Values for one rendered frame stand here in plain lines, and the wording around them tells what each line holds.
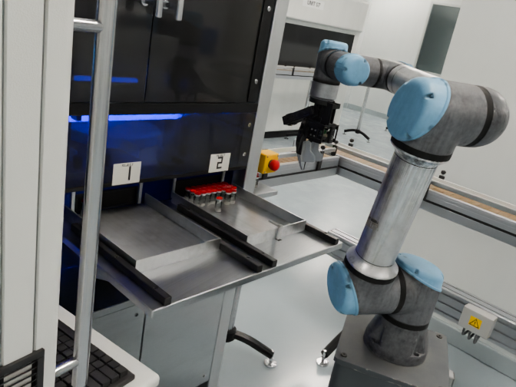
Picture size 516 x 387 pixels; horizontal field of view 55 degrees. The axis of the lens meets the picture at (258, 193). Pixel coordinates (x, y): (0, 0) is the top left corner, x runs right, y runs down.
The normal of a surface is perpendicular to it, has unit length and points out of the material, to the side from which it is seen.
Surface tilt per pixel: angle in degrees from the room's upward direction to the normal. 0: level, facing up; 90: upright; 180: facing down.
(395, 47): 90
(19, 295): 90
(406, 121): 82
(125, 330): 90
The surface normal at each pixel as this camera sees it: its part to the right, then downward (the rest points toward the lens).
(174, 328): 0.71, 0.35
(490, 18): -0.68, 0.13
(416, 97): -0.91, -0.15
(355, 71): 0.28, 0.37
